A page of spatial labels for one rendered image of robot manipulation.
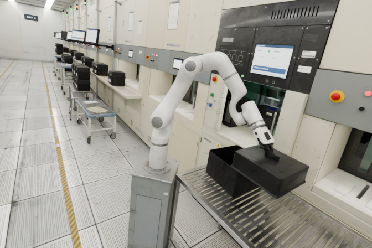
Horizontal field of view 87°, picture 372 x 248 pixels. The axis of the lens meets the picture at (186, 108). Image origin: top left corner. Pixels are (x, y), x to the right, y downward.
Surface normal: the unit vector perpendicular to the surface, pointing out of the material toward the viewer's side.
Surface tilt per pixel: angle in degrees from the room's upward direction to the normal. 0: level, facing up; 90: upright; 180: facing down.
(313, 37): 90
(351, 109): 90
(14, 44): 90
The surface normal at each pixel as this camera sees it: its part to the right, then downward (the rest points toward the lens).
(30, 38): 0.58, 0.29
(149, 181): -0.15, 0.25
